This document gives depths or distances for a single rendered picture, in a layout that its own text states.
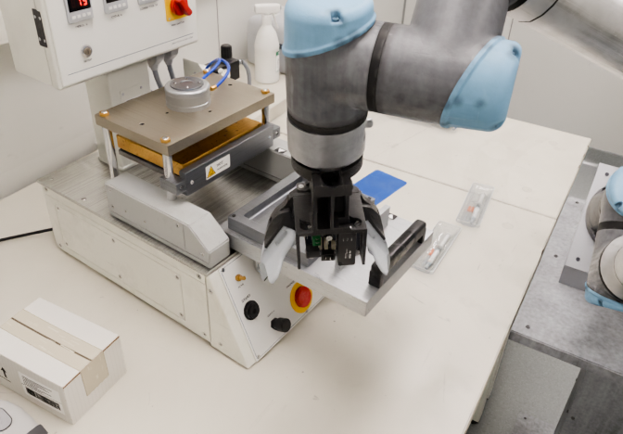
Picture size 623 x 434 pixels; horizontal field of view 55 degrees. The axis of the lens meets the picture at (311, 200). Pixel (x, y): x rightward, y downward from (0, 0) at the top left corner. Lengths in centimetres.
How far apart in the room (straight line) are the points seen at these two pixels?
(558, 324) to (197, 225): 71
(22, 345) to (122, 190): 29
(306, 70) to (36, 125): 120
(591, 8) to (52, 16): 78
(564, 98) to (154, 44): 257
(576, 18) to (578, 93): 281
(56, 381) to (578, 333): 92
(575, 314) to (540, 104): 226
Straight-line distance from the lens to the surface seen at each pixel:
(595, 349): 124
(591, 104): 341
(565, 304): 131
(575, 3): 58
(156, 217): 103
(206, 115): 106
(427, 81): 47
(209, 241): 97
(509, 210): 154
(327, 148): 53
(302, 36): 49
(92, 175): 127
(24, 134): 162
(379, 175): 159
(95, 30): 111
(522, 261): 138
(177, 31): 123
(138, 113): 108
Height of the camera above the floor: 157
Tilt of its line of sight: 34 degrees down
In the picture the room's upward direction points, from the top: 2 degrees clockwise
